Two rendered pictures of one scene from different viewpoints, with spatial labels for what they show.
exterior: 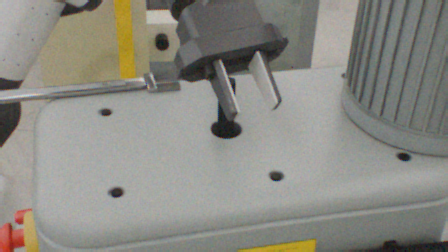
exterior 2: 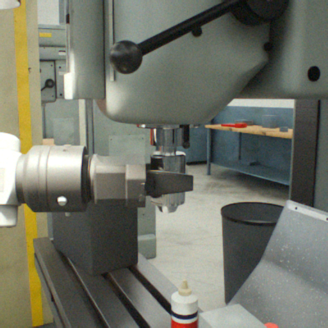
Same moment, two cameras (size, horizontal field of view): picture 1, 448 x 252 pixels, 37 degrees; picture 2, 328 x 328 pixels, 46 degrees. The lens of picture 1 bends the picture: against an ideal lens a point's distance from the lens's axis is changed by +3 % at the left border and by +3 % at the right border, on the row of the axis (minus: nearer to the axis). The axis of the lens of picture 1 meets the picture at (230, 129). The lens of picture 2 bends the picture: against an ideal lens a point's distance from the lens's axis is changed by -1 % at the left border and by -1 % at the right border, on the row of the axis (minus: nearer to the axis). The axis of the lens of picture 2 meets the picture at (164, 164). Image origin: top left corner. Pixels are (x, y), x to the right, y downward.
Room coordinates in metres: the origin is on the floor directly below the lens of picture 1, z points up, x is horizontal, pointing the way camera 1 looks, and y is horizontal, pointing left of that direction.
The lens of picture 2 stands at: (0.11, 0.11, 1.34)
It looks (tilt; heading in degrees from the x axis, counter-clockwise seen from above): 10 degrees down; 349
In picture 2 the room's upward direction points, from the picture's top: straight up
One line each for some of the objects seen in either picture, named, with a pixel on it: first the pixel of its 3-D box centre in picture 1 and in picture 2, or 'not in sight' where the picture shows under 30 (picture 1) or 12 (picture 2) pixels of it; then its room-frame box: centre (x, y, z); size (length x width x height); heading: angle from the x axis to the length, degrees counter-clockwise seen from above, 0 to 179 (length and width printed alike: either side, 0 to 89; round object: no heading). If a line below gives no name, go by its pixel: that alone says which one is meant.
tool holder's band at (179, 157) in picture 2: not in sight; (168, 156); (0.62, 0.01, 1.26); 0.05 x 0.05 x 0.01
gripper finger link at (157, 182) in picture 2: not in sight; (169, 183); (0.59, 0.01, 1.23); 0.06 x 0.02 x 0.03; 83
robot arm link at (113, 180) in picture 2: not in sight; (99, 180); (0.63, 0.10, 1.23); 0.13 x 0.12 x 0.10; 173
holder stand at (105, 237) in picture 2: not in sight; (91, 214); (1.03, 0.10, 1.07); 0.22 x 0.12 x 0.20; 25
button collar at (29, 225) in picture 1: (36, 235); not in sight; (0.56, 0.23, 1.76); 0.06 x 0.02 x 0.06; 14
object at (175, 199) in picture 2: not in sight; (168, 181); (0.62, 0.01, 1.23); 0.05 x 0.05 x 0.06
